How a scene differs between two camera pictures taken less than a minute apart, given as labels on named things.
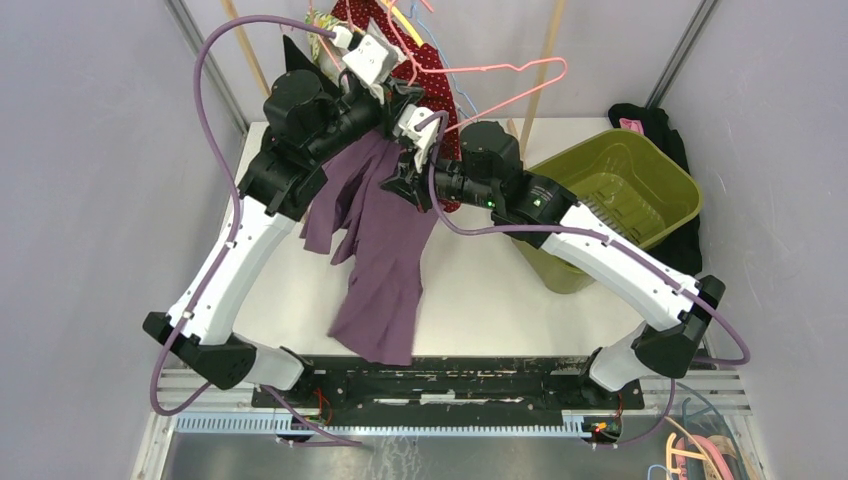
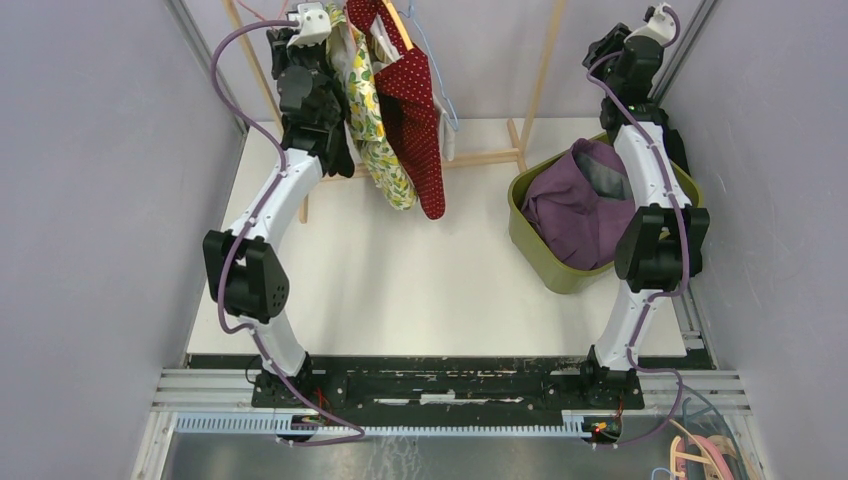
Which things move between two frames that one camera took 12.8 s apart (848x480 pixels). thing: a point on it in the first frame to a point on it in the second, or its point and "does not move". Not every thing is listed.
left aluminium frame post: (194, 38) does not move
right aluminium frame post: (682, 52) does not move
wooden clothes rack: (535, 85) does not move
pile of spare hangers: (703, 448) does not move
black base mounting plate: (449, 390) does not move
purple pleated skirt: (388, 238) to (582, 202)
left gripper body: (390, 120) to (294, 55)
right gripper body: (418, 184) to (612, 44)
